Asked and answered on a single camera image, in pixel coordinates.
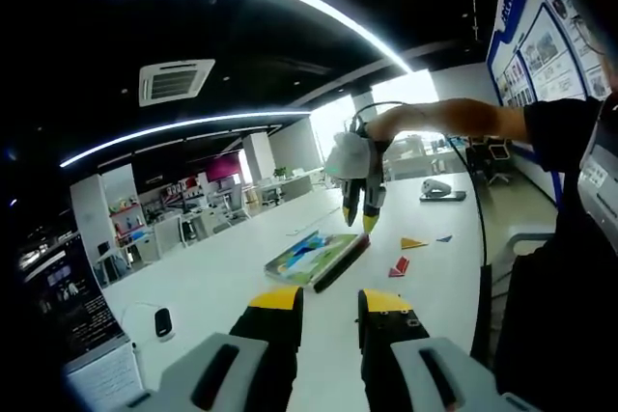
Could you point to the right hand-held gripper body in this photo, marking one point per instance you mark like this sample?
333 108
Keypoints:
350 158

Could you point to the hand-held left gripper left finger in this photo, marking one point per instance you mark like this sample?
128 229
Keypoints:
217 373

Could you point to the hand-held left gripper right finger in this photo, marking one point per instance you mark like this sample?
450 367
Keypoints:
415 373

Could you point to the yellow tangram piece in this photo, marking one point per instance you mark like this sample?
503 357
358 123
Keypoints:
411 243

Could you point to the red triangle tangram piece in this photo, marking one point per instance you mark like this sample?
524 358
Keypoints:
397 272

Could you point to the blue tangram piece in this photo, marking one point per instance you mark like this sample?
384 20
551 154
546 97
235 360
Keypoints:
445 238

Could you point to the person's right hand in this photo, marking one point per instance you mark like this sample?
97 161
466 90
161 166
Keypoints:
388 123

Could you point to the white controller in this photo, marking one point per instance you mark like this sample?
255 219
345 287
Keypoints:
434 186

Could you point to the potted plant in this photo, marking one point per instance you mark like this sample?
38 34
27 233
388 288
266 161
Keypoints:
279 172

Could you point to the magenta screen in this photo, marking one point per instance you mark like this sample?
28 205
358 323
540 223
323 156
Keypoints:
223 167

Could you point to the black office chair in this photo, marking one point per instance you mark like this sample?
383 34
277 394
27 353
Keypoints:
498 154

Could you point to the white mesh office chair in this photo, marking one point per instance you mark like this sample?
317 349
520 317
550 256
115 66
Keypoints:
167 236

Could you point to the silver laptop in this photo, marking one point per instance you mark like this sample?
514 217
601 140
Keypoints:
77 315

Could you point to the grey chair armrest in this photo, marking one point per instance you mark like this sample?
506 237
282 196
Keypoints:
528 239

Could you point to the ceiling light strip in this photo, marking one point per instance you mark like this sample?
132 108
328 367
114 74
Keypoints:
183 127

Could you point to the colourful display shelf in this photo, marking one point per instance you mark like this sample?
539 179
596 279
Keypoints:
126 224

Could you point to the person's black-shirted torso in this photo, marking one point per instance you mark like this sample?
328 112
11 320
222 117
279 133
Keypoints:
555 238

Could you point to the ceiling air conditioner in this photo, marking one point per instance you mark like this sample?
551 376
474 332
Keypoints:
175 81

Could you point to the grey chest device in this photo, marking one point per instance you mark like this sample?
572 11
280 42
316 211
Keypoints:
598 175

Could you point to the person's head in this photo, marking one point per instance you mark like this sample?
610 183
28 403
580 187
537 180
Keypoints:
609 69

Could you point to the wall poster board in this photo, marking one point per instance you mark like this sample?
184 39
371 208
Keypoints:
545 45

